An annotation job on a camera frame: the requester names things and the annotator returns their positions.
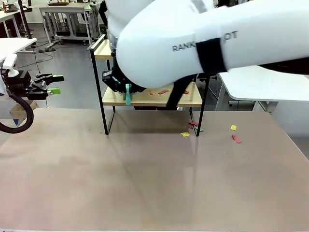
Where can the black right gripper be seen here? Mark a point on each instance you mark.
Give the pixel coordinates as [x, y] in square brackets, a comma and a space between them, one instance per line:
[119, 75]

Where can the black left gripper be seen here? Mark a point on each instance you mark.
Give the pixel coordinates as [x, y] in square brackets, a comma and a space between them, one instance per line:
[17, 81]

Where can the teal microfiber duster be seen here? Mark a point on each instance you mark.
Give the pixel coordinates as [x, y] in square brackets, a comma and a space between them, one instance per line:
[127, 96]

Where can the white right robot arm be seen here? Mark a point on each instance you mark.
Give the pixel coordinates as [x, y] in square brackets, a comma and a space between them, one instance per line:
[193, 24]

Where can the grey floor power strip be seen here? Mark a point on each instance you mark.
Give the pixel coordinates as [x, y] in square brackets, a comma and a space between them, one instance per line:
[47, 50]

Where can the open cardboard box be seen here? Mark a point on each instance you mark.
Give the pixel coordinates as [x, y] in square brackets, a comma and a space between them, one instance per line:
[15, 111]

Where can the small blue object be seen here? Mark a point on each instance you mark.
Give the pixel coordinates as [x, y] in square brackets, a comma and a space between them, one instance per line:
[16, 122]

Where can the black stand pole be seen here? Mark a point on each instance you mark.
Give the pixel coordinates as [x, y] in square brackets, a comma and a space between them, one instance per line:
[24, 17]

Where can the yellow paper scrap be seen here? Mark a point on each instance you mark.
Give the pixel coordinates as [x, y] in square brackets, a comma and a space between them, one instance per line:
[233, 127]
[185, 134]

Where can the white workbench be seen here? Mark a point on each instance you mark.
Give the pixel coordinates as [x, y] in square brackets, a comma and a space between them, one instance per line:
[62, 9]

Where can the white desk with clutter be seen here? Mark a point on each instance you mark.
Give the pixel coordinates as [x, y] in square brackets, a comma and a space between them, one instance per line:
[7, 15]

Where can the wooden tray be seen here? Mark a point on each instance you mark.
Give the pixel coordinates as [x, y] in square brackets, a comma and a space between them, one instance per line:
[58, 3]

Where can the large white desk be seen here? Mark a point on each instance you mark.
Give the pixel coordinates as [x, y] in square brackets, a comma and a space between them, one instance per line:
[253, 84]

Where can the two-tier wooden shelf black frame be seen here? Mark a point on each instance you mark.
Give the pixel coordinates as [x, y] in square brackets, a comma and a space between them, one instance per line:
[154, 101]

